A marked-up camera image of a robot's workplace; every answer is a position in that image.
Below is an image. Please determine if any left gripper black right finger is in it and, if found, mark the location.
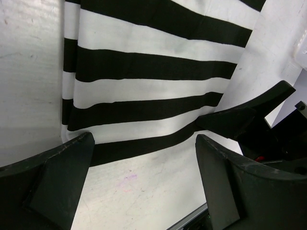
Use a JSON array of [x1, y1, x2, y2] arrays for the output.
[[195, 135, 307, 230]]

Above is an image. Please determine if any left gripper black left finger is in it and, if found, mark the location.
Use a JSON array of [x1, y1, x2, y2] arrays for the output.
[[0, 133, 94, 230]]

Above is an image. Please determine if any black white striped tank top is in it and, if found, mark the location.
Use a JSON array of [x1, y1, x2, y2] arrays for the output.
[[61, 0, 265, 166]]

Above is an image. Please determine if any aluminium rail frame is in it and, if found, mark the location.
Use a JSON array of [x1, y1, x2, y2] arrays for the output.
[[167, 203, 208, 230]]

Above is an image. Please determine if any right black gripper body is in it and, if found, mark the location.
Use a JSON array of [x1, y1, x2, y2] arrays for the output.
[[237, 112, 307, 162]]

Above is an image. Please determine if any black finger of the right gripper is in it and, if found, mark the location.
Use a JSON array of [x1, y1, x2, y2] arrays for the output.
[[196, 80, 295, 139]]

